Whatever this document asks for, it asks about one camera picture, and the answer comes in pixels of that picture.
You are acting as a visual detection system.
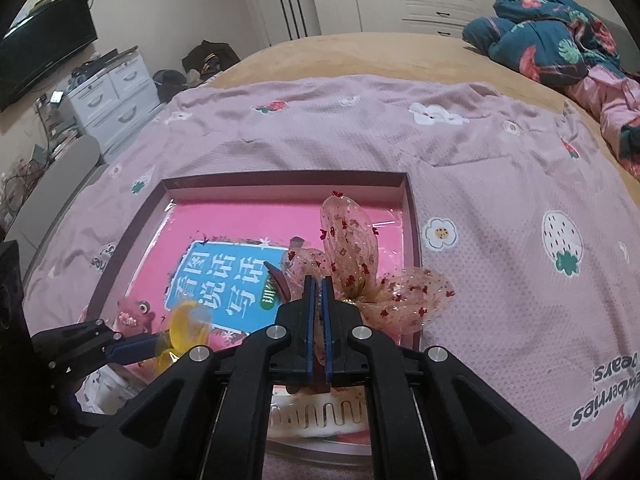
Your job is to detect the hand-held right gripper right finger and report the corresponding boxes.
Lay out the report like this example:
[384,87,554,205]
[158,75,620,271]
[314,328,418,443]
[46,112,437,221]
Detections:
[320,276,581,480]

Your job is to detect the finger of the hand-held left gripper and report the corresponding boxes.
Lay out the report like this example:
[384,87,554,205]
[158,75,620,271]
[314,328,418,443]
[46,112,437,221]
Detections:
[31,319,123,361]
[47,332,163,386]

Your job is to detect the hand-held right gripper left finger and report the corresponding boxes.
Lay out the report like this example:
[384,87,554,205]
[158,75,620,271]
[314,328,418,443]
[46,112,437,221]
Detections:
[55,275,318,480]

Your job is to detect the pink monster hair clip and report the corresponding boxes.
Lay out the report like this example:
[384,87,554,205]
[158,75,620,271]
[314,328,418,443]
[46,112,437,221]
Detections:
[116,296,156,335]

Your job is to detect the yellow transparent hair clip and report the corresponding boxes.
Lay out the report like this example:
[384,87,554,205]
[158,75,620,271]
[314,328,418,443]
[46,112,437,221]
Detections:
[155,300,213,373]

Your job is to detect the white hair claw clip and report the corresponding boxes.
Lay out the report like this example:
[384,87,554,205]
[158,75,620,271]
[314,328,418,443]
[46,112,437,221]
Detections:
[269,392,371,433]

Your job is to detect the beige dotted organza hair bow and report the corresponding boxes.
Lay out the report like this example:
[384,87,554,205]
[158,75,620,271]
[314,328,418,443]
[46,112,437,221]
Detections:
[281,191,456,335]

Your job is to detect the brown shallow cardboard box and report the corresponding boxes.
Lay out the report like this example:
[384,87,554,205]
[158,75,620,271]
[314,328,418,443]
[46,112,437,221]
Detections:
[82,171,426,461]

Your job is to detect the pink book with blue label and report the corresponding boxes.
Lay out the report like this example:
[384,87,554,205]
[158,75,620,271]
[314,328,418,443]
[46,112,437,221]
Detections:
[117,199,406,446]

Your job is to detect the grey bed footboard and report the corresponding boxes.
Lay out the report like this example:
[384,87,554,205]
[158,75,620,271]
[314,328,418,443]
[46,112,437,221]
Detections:
[5,134,108,281]

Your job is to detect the purple strawberry print blanket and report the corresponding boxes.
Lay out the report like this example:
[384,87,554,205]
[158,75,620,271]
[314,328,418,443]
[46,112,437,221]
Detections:
[22,72,640,480]

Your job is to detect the white drawer cabinet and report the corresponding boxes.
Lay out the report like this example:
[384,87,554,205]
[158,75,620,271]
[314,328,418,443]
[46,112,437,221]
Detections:
[65,50,163,156]

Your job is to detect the dark cloth bundle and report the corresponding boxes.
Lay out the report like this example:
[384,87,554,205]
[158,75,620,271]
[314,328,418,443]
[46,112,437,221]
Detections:
[152,69,188,103]

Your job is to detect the tan bed sheet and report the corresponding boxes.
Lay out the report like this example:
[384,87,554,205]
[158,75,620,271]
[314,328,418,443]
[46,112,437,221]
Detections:
[200,31,640,201]

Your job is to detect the black flat screen television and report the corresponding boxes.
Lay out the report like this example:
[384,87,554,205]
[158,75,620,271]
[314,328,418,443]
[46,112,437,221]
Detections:
[0,0,98,111]

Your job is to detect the black bag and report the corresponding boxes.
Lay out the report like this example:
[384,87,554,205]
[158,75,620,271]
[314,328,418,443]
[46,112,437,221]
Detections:
[181,40,241,81]

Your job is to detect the white door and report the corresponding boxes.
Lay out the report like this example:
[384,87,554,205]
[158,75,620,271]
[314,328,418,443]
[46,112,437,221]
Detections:
[245,0,321,48]

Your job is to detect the teal floral quilt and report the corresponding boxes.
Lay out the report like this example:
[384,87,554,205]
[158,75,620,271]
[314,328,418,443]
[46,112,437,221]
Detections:
[462,0,640,181]

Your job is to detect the tangled cables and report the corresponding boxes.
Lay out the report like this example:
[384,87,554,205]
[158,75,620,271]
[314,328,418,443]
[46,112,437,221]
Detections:
[0,157,41,226]

